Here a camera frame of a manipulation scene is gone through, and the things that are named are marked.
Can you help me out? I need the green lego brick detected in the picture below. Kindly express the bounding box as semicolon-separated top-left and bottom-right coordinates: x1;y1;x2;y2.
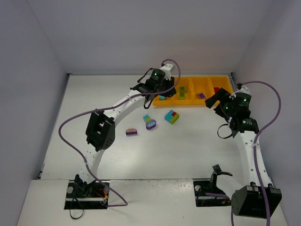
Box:
178;93;185;100
179;86;188;93

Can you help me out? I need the multicolor lego block assembly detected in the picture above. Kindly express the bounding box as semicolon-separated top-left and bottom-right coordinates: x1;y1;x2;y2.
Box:
164;110;179;125

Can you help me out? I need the purple lego brick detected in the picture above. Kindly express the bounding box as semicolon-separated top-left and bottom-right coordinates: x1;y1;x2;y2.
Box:
197;93;206;100

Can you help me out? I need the cupcake purple lego piece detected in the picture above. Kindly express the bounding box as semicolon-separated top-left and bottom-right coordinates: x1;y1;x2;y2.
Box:
126;128;138;136

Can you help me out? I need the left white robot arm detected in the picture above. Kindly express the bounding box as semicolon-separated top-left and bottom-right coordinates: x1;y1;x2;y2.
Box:
79;64;176;184

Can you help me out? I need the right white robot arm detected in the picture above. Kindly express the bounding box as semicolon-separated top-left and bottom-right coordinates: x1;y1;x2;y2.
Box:
205;87;282;219

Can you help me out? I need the yellow divided container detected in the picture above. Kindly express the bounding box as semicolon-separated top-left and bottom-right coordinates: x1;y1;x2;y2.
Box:
152;75;233;107

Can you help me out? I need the teal green purple lego stack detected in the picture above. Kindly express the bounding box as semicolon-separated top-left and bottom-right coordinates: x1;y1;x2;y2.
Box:
143;115;157;130

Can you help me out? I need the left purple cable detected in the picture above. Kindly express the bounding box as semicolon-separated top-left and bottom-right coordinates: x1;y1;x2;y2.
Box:
58;59;182;207

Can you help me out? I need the purple cable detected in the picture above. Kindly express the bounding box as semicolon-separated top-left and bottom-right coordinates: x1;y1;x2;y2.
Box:
206;81;282;226
58;59;182;207

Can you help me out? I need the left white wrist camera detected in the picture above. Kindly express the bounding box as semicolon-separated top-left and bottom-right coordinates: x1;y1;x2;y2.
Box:
160;64;174;80

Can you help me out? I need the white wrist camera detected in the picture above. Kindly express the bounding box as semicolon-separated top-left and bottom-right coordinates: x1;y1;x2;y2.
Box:
160;64;174;80
236;83;250;95

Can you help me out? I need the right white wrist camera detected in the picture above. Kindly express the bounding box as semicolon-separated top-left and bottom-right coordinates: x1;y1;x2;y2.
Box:
236;83;250;95

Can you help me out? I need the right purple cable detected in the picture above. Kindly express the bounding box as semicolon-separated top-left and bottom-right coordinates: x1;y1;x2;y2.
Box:
206;81;282;226

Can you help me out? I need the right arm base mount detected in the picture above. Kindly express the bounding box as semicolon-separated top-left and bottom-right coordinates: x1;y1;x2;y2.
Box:
193;164;232;207

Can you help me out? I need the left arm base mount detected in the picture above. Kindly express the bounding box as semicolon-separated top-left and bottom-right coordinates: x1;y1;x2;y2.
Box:
64;181;109;210

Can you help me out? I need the black cable loop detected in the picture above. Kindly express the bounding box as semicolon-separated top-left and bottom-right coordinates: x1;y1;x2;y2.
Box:
69;197;85;220

